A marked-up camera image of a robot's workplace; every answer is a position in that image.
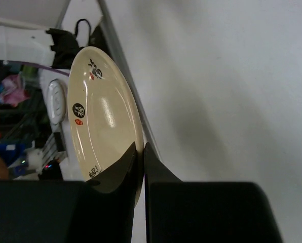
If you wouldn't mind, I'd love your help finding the cream plate with calligraphy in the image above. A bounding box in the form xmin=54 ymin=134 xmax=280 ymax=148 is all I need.
xmin=67 ymin=47 xmax=144 ymax=200

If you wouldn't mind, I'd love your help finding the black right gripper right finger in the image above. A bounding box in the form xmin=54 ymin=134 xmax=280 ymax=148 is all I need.
xmin=144 ymin=143 xmax=282 ymax=242

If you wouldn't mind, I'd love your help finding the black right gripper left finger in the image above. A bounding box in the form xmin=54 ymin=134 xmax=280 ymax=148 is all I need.
xmin=0 ymin=144 xmax=136 ymax=242

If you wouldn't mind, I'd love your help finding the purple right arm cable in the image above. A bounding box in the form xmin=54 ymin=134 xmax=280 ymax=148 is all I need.
xmin=4 ymin=60 xmax=72 ymax=76

